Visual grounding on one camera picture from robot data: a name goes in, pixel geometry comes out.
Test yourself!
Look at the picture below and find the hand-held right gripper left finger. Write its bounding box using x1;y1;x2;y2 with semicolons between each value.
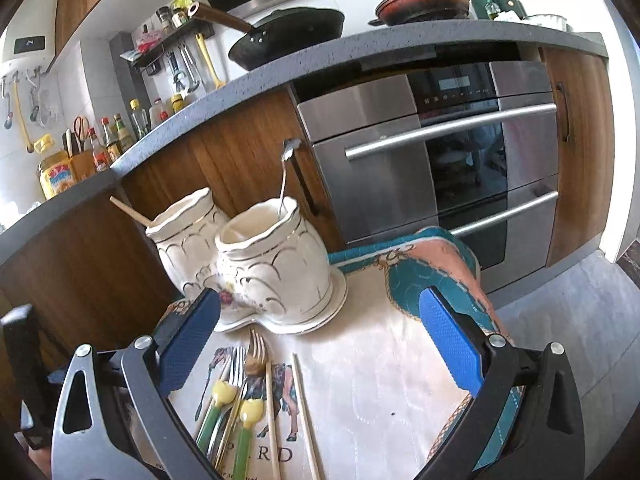
50;287;223;480

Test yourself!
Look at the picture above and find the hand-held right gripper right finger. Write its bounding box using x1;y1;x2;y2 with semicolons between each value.
415;285;586;480

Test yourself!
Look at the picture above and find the yellow tulip green handled fork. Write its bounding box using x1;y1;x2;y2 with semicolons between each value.
225;357;265;480
194;352;240;461

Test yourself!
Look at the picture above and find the white ceramic utensil holder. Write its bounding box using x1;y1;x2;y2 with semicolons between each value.
215;198;335;318
145;187;231;296

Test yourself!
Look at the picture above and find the printed quilted tablecloth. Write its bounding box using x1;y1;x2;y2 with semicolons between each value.
150;226;522;480

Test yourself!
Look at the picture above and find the white scalloped ceramic tray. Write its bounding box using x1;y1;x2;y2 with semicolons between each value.
180;270;348;336

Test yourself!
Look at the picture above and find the large yellow oil bottle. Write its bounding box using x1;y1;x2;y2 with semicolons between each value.
37;149;76;201

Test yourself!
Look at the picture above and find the silver metal utensil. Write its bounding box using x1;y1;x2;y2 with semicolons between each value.
276;139;302;221

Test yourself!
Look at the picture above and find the wooden knife block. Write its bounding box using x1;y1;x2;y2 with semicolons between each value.
62;130;97;181

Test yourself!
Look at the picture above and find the red label sauce bottle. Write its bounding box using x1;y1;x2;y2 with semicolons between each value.
87;127;112;173

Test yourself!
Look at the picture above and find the dark sauce bottle red cap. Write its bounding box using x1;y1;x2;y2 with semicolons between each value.
100;117;123;162

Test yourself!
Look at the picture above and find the green glass bottle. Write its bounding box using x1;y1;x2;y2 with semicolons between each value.
112;113;135;152

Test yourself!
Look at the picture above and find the clear bottle yellow cap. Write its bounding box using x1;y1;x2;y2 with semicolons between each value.
130;99;151;140

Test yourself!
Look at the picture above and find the stainless steel oven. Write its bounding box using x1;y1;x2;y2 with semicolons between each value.
292;57;561;296

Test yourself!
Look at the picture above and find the hanging clear plastic bag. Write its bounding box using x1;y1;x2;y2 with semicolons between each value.
32;89;59;129

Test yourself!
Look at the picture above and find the hanging metal utensil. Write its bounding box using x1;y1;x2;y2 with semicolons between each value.
166;51;184;92
180;42;202;94

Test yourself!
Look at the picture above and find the yellow ladle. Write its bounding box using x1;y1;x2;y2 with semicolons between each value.
194;32;227;89

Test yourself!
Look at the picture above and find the red packet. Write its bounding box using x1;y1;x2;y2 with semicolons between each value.
135;30;164;54

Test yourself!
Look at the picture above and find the grey speckled countertop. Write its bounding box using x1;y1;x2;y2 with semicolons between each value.
0;19;610;268

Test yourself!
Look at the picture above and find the white water heater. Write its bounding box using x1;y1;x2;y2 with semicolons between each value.
0;0;61;75

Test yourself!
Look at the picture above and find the green kitchen appliance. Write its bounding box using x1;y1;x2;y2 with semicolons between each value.
472;0;524;22

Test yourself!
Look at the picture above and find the wooden cabinet door with handle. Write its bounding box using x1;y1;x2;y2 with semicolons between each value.
540;47;615;268

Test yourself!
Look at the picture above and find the yellow gas hose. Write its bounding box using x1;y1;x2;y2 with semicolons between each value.
12;77;34;154

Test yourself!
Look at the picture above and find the black wall shelf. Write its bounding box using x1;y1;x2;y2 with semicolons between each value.
120;19;217;69

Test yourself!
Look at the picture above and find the black wok with brown handle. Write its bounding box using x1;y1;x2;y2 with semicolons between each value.
187;2;347;72

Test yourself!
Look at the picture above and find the red-brown pan with wooden handle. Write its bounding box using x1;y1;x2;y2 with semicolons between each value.
369;0;525;27

